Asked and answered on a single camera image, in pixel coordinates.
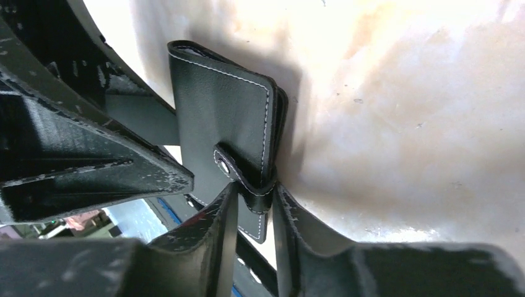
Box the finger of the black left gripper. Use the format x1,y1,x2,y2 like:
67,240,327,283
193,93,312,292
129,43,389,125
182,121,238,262
1,22,194,224

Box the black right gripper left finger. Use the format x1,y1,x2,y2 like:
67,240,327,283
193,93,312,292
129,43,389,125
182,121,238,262
1,183,239,296

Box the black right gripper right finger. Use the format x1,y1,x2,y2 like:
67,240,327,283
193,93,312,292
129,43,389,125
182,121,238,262
272,184,524,296

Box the black leather card holder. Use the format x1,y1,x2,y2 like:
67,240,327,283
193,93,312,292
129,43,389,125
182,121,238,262
167,40,288,243

